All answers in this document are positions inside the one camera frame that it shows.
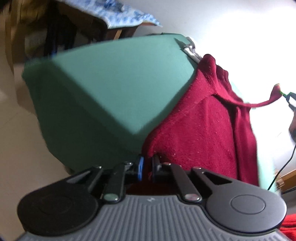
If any brown wooden furniture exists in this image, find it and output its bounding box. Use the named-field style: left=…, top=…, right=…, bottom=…
left=0, top=0, right=144, bottom=75

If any black thin cable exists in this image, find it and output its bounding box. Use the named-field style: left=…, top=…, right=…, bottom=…
left=267, top=143, right=296, bottom=191

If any dark red knit sweater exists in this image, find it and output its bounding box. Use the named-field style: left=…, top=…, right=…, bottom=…
left=142, top=54, right=281, bottom=185

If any green table mat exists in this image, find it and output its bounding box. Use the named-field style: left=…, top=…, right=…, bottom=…
left=22, top=34, right=197, bottom=172

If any blue white patterned cloth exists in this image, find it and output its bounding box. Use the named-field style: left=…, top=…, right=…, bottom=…
left=62, top=0, right=161, bottom=29

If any white crumpled cloth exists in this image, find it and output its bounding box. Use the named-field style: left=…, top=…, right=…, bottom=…
left=183, top=37, right=202, bottom=64

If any red cloth at bottom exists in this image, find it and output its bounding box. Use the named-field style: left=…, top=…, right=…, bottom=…
left=280, top=214, right=296, bottom=241

